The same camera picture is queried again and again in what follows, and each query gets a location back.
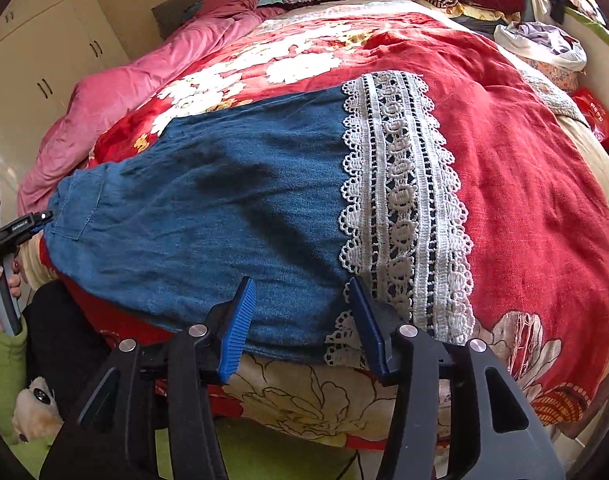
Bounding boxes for red floral blanket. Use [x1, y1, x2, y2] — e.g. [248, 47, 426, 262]
[39, 10, 609, 428]

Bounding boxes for cream wardrobe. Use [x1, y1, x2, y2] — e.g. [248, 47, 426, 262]
[0, 0, 135, 183]

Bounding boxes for red packet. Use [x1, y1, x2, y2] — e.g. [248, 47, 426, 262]
[569, 87, 609, 150]

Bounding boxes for blue denim pants lace trim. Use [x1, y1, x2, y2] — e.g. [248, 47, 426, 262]
[40, 71, 475, 366]

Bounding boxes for pink quilt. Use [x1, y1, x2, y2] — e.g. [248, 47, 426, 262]
[17, 0, 288, 216]

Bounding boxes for cream floral bed sheet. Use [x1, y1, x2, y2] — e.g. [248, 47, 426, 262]
[223, 350, 448, 467]

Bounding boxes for white bag of clothes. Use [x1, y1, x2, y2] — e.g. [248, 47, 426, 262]
[493, 21, 588, 73]

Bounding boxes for person's black trouser leg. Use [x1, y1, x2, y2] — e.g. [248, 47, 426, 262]
[23, 280, 116, 413]

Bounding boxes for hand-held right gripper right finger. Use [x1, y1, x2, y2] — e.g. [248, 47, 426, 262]
[347, 276, 568, 480]

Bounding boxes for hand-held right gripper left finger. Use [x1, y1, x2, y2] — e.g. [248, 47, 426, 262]
[39, 276, 258, 480]

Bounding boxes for green edged floral quilt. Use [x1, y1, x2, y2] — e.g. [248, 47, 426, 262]
[555, 0, 609, 63]

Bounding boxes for person's left forearm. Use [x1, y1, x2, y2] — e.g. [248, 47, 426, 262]
[0, 317, 32, 411]

